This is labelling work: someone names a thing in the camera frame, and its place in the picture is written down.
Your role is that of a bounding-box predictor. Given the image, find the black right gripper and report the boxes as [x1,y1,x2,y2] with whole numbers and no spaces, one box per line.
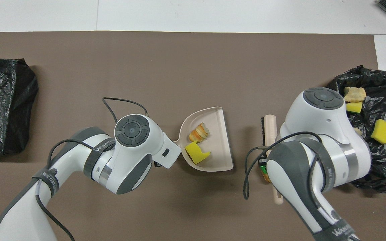
[258,156,269,174]

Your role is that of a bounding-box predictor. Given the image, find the beige hand brush black bristles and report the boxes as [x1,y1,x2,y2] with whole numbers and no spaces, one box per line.
[262,114,284,205]

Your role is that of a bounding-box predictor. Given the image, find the large yellow sponge piece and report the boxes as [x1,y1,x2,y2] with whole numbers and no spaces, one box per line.
[184,141,212,165]

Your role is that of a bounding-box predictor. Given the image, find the beige plastic dustpan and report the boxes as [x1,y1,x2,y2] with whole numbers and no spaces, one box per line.
[174,106,234,172]

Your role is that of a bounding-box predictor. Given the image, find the orange white croissant piece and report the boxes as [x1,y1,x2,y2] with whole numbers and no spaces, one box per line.
[189,123,210,143]

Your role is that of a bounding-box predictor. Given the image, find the small yellow sponge piece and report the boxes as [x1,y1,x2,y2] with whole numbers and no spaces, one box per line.
[345,102,363,113]
[371,119,386,145]

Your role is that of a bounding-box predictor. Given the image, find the brown table mat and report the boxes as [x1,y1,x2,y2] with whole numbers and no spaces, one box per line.
[0,31,386,241]

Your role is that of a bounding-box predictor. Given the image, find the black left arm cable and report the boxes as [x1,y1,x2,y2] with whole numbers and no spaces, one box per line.
[35,97,149,241]

